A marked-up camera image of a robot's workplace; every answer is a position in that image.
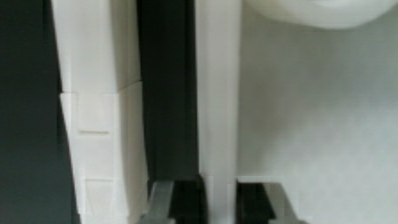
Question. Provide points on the white front fence bar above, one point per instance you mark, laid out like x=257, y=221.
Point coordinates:
x=97, y=34

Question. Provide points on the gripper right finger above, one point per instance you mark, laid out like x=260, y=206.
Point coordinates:
x=264, y=205

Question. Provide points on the white square desk top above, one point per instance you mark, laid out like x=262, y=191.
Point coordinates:
x=298, y=83

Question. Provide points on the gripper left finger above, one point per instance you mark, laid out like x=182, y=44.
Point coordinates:
x=177, y=203

